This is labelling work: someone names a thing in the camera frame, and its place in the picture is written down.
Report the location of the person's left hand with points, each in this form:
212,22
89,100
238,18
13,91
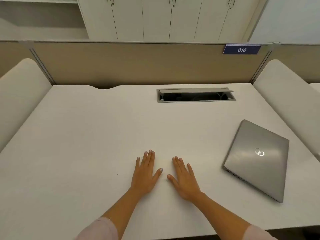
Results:
143,179

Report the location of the person's right hand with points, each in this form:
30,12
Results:
186,181

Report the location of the person's right thumb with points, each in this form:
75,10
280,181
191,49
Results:
172,179

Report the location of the person's right middle finger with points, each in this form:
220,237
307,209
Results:
179,164

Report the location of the person's left middle finger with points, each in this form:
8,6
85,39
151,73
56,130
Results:
148,158

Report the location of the person's right little finger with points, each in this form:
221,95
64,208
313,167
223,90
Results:
191,170

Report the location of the person's left little finger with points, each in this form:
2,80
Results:
137,165

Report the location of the person's left thumb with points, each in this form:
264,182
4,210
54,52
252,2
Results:
157,174

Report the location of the person's left forearm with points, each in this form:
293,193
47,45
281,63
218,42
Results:
121,208

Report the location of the person's right forearm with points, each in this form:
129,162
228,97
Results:
220,216

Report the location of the silver closed laptop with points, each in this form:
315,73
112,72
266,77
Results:
257,159

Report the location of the pink left sleeve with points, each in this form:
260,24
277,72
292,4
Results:
100,231

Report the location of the pink sleeve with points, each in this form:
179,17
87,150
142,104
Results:
100,231
258,233

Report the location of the pink right sleeve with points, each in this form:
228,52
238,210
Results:
258,233

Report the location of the beige desk partition panel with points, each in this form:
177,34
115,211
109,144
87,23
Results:
150,63

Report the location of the white side divider panel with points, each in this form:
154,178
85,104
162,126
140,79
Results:
290,102
20,97

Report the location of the blue number sign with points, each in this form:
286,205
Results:
241,49

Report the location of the white open shelf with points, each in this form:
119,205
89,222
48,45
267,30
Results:
40,18

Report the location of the white wall cabinet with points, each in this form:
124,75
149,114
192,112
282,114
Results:
170,18

